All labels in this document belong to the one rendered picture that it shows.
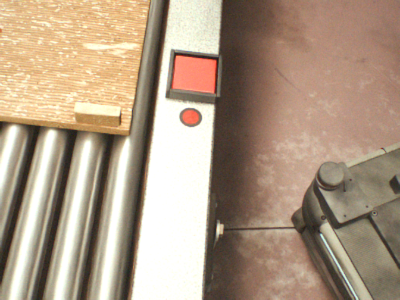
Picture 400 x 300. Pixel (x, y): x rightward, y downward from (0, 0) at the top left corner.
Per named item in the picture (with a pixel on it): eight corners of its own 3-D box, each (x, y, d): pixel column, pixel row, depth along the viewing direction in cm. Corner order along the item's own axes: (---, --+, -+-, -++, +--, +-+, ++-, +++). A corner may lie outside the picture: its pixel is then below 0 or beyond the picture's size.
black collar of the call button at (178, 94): (221, 62, 81) (223, 54, 79) (219, 104, 77) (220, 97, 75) (169, 56, 80) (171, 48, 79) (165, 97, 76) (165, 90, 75)
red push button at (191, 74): (215, 65, 80) (216, 59, 79) (213, 99, 77) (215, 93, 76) (175, 61, 80) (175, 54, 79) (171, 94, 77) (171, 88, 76)
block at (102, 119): (122, 117, 72) (121, 105, 69) (120, 128, 71) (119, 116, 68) (77, 112, 71) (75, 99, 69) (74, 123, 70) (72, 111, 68)
